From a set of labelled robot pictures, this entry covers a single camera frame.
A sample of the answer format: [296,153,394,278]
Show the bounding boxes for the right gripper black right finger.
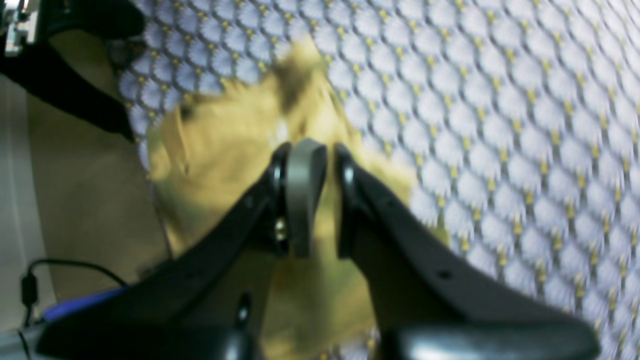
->
[334,144,601,360]

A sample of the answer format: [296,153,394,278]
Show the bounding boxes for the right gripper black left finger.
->
[36,139,329,360]

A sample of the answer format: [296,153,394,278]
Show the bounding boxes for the camouflage T-shirt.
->
[145,37,418,360]

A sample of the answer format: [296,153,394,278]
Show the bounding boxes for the blue plastic object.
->
[41,288,125,322]

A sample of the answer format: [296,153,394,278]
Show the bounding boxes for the blue fan-pattern tablecloth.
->
[110,0,640,360]

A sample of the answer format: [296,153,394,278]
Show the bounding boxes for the black cable with ferrite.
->
[17,257,128,360]

